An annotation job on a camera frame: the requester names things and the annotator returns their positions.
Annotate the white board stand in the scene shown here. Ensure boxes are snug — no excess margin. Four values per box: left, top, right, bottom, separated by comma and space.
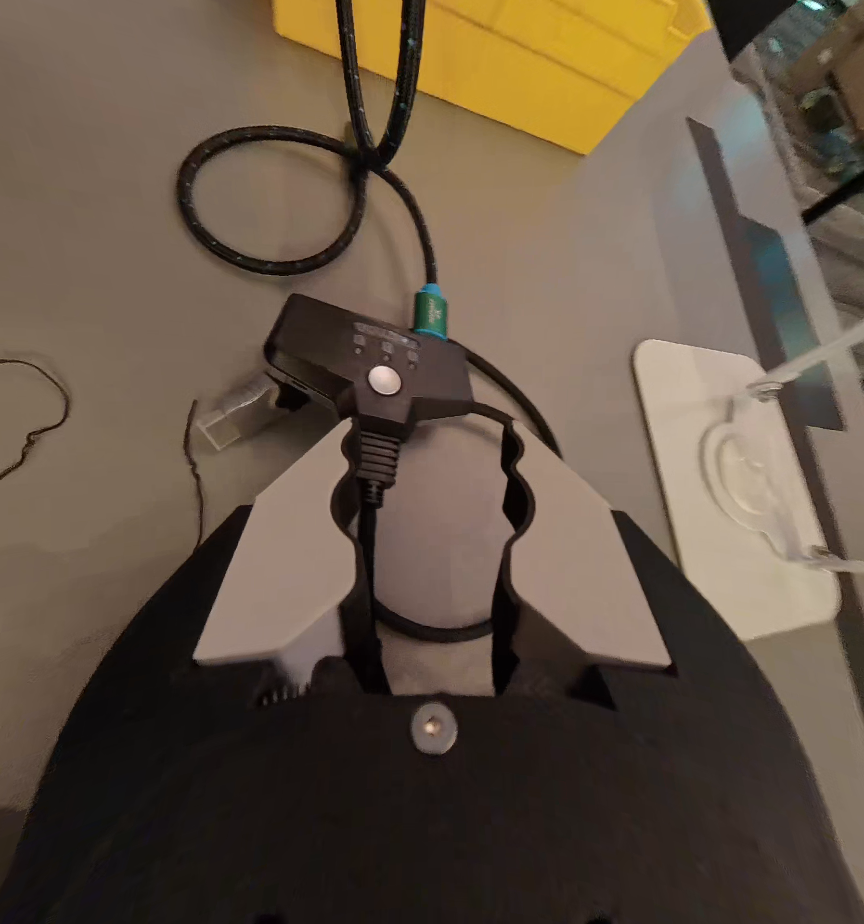
632, 303, 864, 640

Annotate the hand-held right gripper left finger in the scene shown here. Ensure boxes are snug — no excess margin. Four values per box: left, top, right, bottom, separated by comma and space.
193, 419, 393, 695

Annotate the yellow plastic bin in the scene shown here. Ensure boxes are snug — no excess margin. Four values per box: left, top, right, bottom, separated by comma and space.
273, 0, 714, 154

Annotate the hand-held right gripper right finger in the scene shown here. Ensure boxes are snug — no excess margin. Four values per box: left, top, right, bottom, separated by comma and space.
491, 421, 672, 695

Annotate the blue-flecked braided hdmi cable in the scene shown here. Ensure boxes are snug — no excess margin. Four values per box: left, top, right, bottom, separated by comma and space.
178, 0, 451, 339

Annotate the thin black thread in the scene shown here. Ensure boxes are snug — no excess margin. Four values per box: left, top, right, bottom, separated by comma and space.
0, 354, 70, 481
182, 400, 205, 550

